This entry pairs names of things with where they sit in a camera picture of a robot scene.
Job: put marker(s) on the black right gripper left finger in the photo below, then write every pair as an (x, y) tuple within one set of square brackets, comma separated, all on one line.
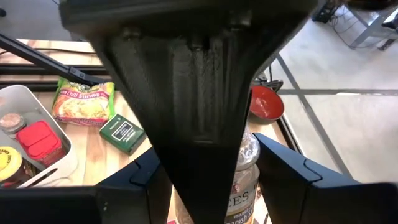
[(130, 199)]

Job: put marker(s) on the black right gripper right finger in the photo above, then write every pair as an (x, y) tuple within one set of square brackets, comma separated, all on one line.
[(289, 193)]

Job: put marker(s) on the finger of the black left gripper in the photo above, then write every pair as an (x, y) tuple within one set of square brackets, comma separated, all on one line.
[(199, 109)]

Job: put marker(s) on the large clear spice jar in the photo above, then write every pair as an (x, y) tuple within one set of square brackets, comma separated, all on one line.
[(245, 193)]

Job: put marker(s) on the green chili shrimp ramen packet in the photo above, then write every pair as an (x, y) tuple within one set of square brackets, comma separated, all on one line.
[(84, 105)]

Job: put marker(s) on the red lidded spice tin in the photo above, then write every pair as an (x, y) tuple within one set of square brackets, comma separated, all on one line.
[(38, 140)]

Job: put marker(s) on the yellow lidded dark spice jar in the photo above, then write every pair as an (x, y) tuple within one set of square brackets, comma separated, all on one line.
[(9, 161)]

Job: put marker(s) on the small glass spice jar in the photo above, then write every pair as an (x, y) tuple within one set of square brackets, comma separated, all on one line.
[(11, 121)]

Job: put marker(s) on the white plastic bin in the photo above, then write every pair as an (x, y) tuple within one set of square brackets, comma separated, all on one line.
[(18, 99)]

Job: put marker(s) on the green rectangular tin box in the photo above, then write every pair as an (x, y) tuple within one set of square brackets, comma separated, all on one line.
[(122, 133)]

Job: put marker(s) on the dark bowl red inside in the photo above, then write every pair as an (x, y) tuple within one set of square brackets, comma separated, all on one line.
[(267, 104)]

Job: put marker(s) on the black power strip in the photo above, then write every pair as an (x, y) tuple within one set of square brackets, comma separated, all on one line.
[(325, 12)]

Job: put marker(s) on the grey metal desk frame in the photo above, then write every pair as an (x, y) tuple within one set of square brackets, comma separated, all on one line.
[(373, 29)]

